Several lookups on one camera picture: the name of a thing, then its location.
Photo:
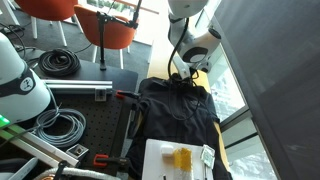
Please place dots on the black jacket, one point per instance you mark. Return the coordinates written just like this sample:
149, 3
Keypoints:
176, 113

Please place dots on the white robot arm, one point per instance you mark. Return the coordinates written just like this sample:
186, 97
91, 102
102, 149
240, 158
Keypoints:
190, 53

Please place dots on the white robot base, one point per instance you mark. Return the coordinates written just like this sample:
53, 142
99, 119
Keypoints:
22, 94

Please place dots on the upper orange black clamp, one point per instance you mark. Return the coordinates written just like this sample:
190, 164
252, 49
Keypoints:
122, 94

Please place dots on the orange black clamp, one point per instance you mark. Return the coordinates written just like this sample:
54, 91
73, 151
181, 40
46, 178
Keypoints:
103, 160
122, 94

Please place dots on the small white box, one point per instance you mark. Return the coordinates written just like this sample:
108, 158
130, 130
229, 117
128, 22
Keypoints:
166, 150

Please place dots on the orange chair near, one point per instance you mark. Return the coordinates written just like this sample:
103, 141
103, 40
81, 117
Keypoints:
116, 36

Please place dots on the orange chair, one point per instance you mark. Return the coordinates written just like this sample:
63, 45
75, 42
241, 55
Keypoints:
116, 36
50, 10

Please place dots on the white board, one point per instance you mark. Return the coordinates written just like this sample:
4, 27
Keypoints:
157, 167

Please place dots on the black perforated breadboard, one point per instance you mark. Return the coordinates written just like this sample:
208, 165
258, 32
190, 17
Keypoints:
99, 126

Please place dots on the crinkled white packet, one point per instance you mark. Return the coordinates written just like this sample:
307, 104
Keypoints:
208, 156

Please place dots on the lower orange black clamp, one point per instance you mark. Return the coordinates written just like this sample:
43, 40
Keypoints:
103, 160

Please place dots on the orange chair far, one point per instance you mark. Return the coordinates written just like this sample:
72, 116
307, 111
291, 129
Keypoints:
50, 10

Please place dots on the black camera stand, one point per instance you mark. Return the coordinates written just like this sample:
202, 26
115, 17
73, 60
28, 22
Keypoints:
103, 19

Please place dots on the small metal bracket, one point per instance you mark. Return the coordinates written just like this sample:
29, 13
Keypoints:
77, 151

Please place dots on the silver aluminium extrusion rail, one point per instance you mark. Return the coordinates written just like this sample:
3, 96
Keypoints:
79, 86

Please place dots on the light aluminium frame bar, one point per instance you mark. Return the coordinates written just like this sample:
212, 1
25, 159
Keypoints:
45, 152

